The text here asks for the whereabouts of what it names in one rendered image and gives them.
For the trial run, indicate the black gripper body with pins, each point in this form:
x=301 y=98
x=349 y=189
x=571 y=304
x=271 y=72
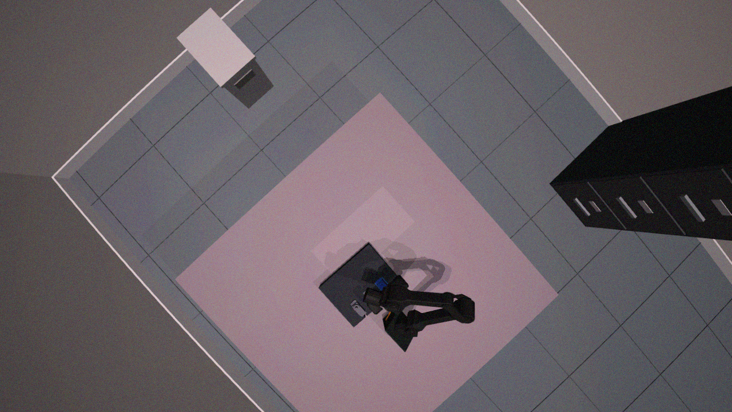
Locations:
x=399 y=280

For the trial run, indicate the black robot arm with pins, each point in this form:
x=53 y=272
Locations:
x=462 y=310

